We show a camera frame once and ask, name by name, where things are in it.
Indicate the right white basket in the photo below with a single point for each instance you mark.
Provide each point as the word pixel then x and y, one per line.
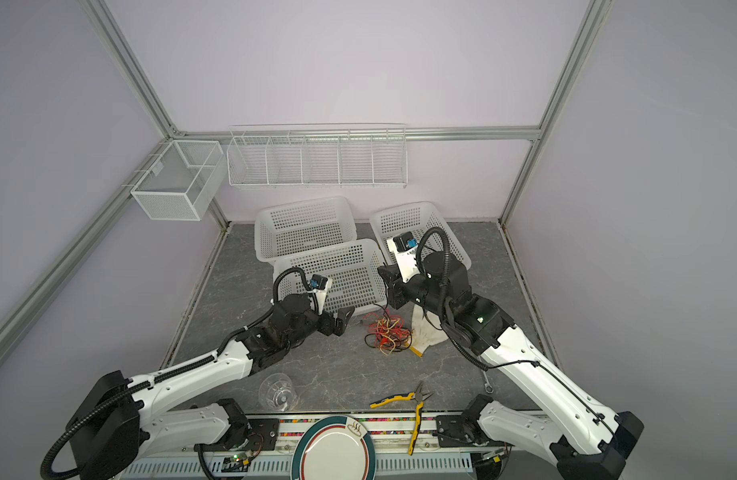
pixel 416 218

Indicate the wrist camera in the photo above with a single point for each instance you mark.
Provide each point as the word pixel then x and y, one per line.
pixel 404 248
pixel 318 288

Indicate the white mesh wall box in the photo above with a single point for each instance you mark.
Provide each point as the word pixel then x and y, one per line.
pixel 182 180

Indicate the white wire wall rack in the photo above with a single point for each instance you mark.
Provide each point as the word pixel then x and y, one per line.
pixel 318 155

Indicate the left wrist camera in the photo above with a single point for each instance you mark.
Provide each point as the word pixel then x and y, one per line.
pixel 318 288

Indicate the clear plastic cup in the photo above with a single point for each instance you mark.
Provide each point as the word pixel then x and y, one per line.
pixel 277 393

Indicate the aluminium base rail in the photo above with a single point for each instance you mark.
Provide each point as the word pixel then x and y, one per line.
pixel 405 444

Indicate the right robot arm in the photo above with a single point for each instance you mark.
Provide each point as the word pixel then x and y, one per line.
pixel 581 436

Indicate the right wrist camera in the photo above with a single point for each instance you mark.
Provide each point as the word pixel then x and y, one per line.
pixel 404 248

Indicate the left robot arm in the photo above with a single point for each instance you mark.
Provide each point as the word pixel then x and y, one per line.
pixel 126 418

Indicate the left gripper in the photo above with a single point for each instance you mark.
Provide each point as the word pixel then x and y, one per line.
pixel 340 322

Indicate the back left white basket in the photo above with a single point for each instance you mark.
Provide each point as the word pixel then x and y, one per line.
pixel 301 226

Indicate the silver wrench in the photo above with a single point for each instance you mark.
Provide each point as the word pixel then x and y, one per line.
pixel 489 389

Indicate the white work glove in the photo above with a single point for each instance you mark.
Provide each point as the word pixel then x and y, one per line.
pixel 427 331

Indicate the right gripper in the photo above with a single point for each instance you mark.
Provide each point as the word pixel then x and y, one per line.
pixel 399 289

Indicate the front middle white basket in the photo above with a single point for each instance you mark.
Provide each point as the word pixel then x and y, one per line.
pixel 352 267

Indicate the white basket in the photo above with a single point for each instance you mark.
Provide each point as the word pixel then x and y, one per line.
pixel 301 226
pixel 416 218
pixel 352 267

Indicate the white green rimmed plate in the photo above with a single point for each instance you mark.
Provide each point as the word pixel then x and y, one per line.
pixel 337 447

